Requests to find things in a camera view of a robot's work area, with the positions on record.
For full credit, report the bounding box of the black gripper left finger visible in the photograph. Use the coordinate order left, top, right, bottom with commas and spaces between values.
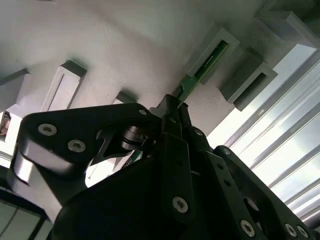
6, 94, 197, 225

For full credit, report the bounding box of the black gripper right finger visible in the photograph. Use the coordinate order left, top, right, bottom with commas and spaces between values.
179, 103, 312, 240

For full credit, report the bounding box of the green RAM stick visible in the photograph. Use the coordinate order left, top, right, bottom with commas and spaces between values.
177, 41, 230, 107

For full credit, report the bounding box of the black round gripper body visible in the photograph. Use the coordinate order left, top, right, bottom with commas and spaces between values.
51, 149, 251, 240

